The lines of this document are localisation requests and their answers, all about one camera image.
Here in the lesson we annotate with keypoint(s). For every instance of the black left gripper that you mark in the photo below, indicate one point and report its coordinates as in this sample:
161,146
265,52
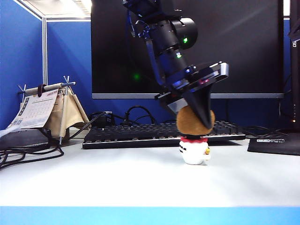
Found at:
201,75

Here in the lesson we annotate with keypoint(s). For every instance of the black usb hub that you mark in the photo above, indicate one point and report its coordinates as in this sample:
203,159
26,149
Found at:
103,120

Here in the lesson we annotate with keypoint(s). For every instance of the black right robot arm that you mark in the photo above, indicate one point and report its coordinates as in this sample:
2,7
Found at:
295,32

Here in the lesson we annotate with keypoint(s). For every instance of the grey partition frame post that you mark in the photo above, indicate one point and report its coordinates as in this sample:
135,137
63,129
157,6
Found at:
44,51

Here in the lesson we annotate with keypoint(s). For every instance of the brown kiwi fruit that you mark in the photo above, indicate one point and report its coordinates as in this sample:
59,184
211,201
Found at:
187,124

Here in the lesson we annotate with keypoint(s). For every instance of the black flat pad with label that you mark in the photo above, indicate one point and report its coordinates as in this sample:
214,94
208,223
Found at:
274,146

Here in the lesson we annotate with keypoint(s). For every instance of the black AOC computer monitor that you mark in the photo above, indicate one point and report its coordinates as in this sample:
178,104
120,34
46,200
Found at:
246,42

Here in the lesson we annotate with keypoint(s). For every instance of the black mechanical keyboard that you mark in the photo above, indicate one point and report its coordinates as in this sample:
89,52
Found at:
131,136

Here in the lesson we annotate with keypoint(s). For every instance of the black flat notebook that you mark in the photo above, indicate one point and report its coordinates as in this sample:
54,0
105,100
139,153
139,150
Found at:
23,139

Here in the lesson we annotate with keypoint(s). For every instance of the beige tent-shaped calendar stand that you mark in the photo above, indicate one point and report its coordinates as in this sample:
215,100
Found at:
70,112

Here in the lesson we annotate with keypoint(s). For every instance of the white doll with flat head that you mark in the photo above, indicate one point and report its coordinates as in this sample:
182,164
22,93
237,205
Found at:
193,153

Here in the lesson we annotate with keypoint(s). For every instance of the black HSD monitor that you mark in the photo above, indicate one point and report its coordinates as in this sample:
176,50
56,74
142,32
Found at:
295,77

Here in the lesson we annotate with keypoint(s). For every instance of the white calendar sheet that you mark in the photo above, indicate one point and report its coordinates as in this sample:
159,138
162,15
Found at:
37,110

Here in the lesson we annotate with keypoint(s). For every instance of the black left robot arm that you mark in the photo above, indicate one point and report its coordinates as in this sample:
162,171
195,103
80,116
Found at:
166,39

